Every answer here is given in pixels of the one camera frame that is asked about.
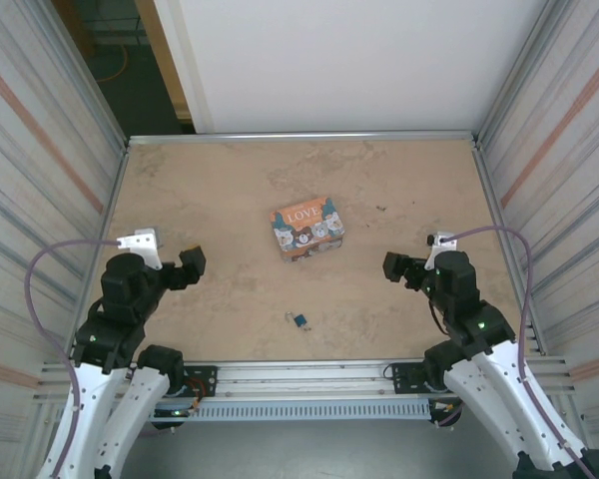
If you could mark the small metal key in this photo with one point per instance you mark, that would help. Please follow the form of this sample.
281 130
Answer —
307 329

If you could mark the small blue padlock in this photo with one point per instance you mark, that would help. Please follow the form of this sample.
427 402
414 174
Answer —
299 320

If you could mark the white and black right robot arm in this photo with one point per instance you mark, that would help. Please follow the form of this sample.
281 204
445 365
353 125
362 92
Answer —
504 399

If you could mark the short aluminium table edge bar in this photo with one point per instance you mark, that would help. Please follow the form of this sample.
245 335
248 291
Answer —
100 229
493 199

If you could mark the long aluminium table edge bar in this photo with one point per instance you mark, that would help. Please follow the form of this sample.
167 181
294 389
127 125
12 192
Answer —
299 137

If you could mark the corrugated plastic side panel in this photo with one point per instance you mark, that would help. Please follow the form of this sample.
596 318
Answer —
20 174
579 149

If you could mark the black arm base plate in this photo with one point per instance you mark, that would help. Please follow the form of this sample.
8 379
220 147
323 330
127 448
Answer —
204 379
404 379

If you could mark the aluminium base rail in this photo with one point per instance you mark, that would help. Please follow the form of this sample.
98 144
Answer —
304 379

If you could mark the aluminium frame post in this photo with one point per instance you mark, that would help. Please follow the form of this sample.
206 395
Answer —
102 100
516 75

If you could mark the wooden door frame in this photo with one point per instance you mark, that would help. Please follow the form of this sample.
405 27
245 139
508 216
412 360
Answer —
165 60

